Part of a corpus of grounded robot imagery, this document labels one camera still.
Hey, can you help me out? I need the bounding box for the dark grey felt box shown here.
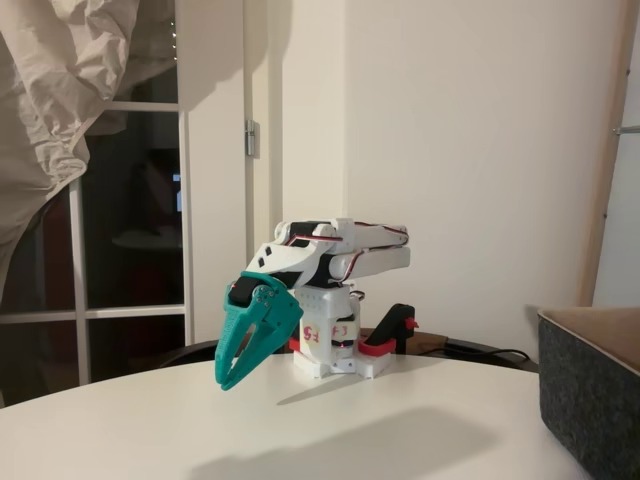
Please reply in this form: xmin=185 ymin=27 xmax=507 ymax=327
xmin=537 ymin=305 xmax=640 ymax=480

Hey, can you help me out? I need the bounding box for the dark brown chair back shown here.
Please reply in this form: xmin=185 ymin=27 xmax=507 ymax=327
xmin=164 ymin=327 xmax=541 ymax=374

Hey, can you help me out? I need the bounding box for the silver door hinge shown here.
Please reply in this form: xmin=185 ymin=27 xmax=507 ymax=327
xmin=244 ymin=119 xmax=261 ymax=159

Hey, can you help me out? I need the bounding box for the beige crumpled curtain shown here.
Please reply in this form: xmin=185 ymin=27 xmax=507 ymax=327
xmin=0 ymin=0 xmax=179 ymax=311

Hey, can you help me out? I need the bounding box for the white window door frame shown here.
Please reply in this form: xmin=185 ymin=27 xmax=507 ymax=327
xmin=68 ymin=0 xmax=284 ymax=386

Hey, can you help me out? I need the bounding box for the light wooden shelf frame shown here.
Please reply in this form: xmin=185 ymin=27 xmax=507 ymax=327
xmin=574 ymin=0 xmax=640 ymax=309

